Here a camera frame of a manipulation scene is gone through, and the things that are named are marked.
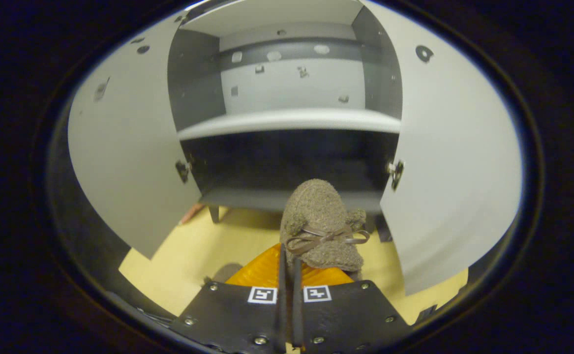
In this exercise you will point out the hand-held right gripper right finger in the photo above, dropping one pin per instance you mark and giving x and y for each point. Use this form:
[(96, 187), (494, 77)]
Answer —
[(297, 319)]

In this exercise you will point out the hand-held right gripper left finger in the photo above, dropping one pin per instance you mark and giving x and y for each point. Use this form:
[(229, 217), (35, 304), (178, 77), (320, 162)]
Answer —
[(282, 319)]

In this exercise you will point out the white grey shoe cabinet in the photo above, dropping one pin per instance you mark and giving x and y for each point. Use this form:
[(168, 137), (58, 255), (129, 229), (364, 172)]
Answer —
[(291, 118)]

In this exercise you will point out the white cabinet door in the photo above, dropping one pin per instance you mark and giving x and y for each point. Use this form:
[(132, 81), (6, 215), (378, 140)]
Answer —
[(454, 162), (129, 137)]

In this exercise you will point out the black backdrop cloth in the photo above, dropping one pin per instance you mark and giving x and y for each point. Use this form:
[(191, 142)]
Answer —
[(85, 236)]

